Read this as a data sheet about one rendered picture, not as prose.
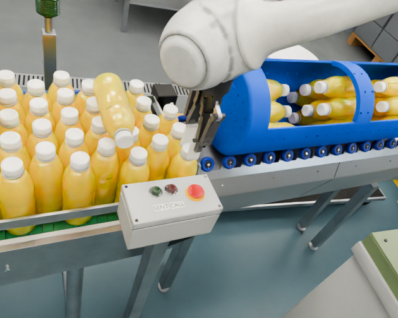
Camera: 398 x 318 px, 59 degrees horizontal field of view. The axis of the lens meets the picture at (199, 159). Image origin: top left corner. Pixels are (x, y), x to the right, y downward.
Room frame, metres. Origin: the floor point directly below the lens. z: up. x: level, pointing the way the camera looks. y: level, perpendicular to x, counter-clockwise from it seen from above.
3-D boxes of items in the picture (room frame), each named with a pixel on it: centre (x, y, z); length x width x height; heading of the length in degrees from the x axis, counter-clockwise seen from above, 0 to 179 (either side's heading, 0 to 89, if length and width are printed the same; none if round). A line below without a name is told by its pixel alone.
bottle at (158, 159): (0.62, 0.10, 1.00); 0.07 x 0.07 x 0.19
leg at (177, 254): (0.82, -0.07, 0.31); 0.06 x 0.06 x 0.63; 37
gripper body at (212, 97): (0.63, 0.03, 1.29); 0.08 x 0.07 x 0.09; 37
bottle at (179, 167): (0.63, 0.03, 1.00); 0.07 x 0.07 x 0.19
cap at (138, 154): (0.55, 0.13, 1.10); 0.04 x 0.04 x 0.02
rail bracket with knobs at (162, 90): (0.96, 0.19, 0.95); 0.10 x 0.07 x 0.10; 37
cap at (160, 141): (0.62, 0.10, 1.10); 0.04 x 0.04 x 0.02
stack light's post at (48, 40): (0.89, 0.55, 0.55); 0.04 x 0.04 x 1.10; 37
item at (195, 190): (0.51, -0.02, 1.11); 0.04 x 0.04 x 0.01
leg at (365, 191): (1.40, -0.85, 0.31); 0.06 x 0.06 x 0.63; 37
